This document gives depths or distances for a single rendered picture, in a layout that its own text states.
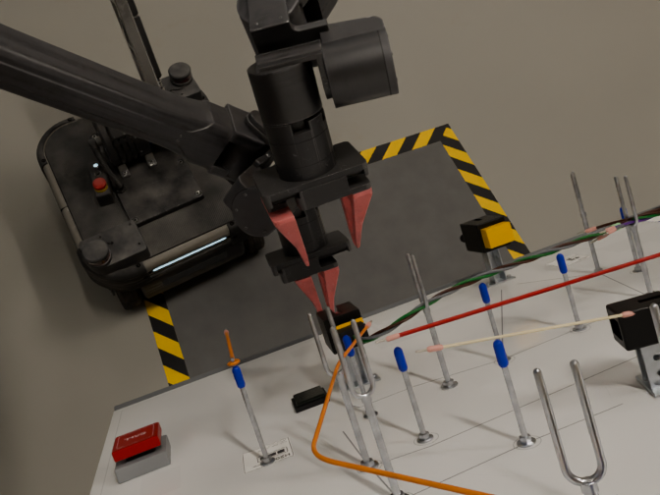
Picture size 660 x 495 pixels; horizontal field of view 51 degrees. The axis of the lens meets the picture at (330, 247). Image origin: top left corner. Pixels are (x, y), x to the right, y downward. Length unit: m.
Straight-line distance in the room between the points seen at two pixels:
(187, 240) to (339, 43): 1.38
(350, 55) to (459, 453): 0.34
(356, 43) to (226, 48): 2.15
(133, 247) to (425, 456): 1.42
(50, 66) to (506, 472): 0.56
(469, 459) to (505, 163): 1.91
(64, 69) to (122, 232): 1.22
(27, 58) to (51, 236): 1.64
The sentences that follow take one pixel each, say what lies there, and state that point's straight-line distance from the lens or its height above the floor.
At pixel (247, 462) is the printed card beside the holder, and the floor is 1.18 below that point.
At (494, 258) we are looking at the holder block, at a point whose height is 0.95.
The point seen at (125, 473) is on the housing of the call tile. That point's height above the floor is 1.12.
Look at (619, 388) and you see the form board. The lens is 0.64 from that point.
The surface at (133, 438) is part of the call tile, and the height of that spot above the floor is 1.12.
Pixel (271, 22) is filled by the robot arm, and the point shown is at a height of 1.45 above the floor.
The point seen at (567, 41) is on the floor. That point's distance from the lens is 2.90.
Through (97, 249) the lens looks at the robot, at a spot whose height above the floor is 0.32.
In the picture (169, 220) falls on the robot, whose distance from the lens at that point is 1.99.
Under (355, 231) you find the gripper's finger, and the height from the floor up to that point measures 1.28.
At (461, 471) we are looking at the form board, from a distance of 0.56.
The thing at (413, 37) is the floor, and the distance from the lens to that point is 2.79.
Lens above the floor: 1.86
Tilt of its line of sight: 59 degrees down
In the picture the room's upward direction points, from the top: straight up
